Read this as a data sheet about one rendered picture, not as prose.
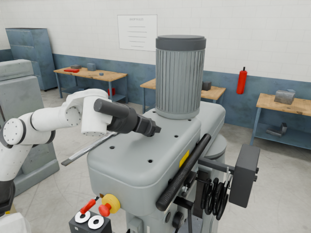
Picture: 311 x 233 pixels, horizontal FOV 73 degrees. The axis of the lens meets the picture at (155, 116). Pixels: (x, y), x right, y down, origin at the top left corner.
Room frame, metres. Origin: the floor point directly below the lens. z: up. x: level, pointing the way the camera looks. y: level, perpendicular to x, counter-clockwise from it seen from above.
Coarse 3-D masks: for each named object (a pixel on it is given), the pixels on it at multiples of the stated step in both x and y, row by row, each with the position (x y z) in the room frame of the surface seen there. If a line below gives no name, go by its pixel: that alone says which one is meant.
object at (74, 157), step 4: (108, 132) 0.67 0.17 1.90; (112, 132) 0.67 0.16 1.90; (104, 136) 0.64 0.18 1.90; (108, 136) 0.64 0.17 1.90; (100, 140) 0.61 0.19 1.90; (104, 140) 0.62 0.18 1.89; (92, 144) 0.59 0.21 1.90; (96, 144) 0.59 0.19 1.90; (84, 148) 0.56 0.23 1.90; (88, 148) 0.56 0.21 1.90; (92, 148) 0.57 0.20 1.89; (80, 152) 0.54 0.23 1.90; (84, 152) 0.54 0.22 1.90; (72, 156) 0.52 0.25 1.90; (76, 156) 0.52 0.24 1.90; (80, 156) 0.53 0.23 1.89; (64, 160) 0.50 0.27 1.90; (68, 160) 0.50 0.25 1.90; (72, 160) 0.50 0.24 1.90; (64, 164) 0.48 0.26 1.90; (68, 164) 0.49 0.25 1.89
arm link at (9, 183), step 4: (12, 180) 0.56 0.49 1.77; (0, 184) 0.52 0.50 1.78; (4, 184) 0.53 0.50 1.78; (8, 184) 0.54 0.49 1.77; (0, 188) 0.52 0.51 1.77; (4, 188) 0.53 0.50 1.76; (8, 188) 0.55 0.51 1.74; (0, 192) 0.52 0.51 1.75; (4, 192) 0.54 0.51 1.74; (8, 192) 0.55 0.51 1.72; (0, 196) 0.53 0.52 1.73; (4, 196) 0.54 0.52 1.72; (8, 196) 0.55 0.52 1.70; (0, 200) 0.53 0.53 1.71; (4, 200) 0.54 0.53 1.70
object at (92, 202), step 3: (96, 198) 0.54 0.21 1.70; (90, 201) 0.52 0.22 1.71; (93, 201) 0.52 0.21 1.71; (87, 204) 0.51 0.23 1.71; (90, 204) 0.51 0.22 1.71; (93, 204) 0.52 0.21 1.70; (84, 207) 0.50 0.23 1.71; (87, 207) 0.50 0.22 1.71; (90, 207) 0.51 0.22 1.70; (81, 210) 0.49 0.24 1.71; (84, 210) 0.49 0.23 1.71; (87, 210) 0.50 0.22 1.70; (81, 213) 0.49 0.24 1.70; (84, 213) 0.48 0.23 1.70
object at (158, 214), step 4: (192, 168) 0.76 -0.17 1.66; (180, 188) 0.64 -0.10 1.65; (172, 200) 0.58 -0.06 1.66; (168, 208) 0.55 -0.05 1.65; (156, 212) 0.51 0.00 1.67; (160, 212) 0.51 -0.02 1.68; (164, 212) 0.52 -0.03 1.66; (152, 216) 0.52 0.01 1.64; (156, 216) 0.51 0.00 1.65; (160, 216) 0.51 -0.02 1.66
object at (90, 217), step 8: (80, 216) 0.90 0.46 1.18; (88, 216) 0.90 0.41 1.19; (96, 216) 0.90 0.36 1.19; (72, 224) 0.85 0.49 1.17; (80, 224) 0.85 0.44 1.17; (88, 224) 0.84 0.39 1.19; (96, 224) 0.84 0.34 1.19; (104, 224) 0.85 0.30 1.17; (72, 232) 0.86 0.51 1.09; (80, 232) 0.83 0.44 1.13; (88, 232) 0.81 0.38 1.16; (96, 232) 0.80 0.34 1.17; (104, 232) 0.83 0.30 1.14
